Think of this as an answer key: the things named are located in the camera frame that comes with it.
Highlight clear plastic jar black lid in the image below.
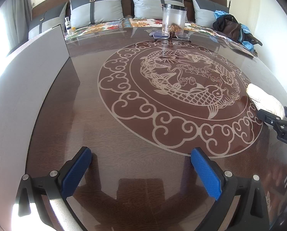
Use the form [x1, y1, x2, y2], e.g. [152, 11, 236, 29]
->
[162, 4, 187, 35]

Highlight cream towel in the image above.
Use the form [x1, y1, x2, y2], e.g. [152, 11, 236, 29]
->
[246, 84, 285, 119]

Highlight floral bed cover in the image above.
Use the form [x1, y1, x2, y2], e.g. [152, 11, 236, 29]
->
[64, 15, 258, 59]

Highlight black brown bag pile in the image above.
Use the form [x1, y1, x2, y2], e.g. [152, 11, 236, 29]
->
[213, 14, 263, 46]

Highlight grey cushion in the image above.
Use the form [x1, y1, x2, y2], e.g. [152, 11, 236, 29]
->
[192, 0, 229, 28]
[28, 3, 67, 40]
[132, 0, 184, 19]
[70, 0, 124, 29]

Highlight glasses on table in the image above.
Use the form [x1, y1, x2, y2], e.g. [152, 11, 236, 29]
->
[149, 30, 190, 42]

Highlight grey curtain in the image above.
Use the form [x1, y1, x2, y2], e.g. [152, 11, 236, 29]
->
[1, 0, 32, 54]

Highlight far left grey cushion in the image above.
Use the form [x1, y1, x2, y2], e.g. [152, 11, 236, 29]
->
[28, 3, 67, 40]

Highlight far right grey cushion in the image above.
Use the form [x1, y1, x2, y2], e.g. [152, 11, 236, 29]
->
[192, 0, 229, 28]

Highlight small white lotion bottle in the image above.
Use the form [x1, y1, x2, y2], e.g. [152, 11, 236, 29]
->
[65, 17, 72, 34]

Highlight grey board panel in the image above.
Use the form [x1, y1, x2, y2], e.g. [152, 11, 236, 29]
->
[0, 26, 69, 229]

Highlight blue garment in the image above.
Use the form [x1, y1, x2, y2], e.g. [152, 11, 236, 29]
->
[213, 10, 255, 52]

